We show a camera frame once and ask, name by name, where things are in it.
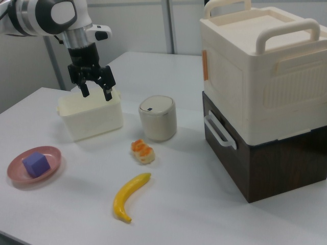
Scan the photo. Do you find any white drawer handle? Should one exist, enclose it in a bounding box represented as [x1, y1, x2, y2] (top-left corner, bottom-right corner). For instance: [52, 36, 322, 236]
[204, 113, 239, 150]

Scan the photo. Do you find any yellow toy banana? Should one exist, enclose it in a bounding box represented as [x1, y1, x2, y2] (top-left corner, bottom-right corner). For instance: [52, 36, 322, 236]
[112, 173, 152, 223]

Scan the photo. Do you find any pink plate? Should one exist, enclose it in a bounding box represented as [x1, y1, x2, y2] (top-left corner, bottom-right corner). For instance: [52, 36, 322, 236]
[7, 145, 63, 185]

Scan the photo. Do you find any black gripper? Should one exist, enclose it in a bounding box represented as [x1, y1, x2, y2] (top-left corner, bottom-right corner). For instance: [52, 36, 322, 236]
[67, 42, 116, 102]

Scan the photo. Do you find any toy bread with orange glaze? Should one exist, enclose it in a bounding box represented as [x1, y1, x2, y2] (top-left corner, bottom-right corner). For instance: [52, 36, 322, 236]
[130, 139, 156, 165]

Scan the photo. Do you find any small beige lidded trash can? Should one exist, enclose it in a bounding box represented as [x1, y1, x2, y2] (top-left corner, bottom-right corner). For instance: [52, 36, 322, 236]
[138, 95, 178, 142]

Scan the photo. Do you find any cream storage box with handles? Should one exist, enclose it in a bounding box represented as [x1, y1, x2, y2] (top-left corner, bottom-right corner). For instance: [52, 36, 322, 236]
[199, 0, 327, 144]

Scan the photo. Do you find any white oven appliance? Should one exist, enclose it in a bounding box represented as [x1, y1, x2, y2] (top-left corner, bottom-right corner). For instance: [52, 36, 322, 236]
[201, 90, 327, 204]

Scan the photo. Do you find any blue square sponge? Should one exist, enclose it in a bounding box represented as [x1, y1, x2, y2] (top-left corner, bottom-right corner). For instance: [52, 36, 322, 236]
[22, 151, 52, 178]

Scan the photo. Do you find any dark metal frame post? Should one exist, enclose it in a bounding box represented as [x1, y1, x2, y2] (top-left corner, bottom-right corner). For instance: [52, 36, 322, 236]
[167, 0, 178, 55]

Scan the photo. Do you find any white open plastic bin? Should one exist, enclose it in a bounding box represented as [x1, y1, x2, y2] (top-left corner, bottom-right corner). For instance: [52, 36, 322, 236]
[56, 87, 124, 142]

